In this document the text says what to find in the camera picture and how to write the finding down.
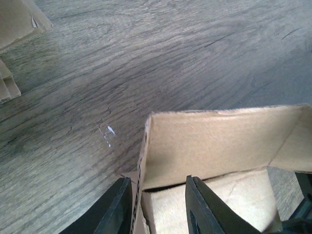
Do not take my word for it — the brown cardboard box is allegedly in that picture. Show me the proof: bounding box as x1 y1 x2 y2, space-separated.
130 105 312 234

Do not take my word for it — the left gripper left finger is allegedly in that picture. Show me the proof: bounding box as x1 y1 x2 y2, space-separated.
60 177 133 234

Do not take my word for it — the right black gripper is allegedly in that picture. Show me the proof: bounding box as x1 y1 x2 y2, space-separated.
281 173 312 234

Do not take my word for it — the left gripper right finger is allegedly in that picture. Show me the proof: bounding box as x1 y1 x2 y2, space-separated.
185 175 260 234

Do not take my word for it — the stack of flat cardboard sheets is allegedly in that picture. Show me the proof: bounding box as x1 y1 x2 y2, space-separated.
0 0 54 103

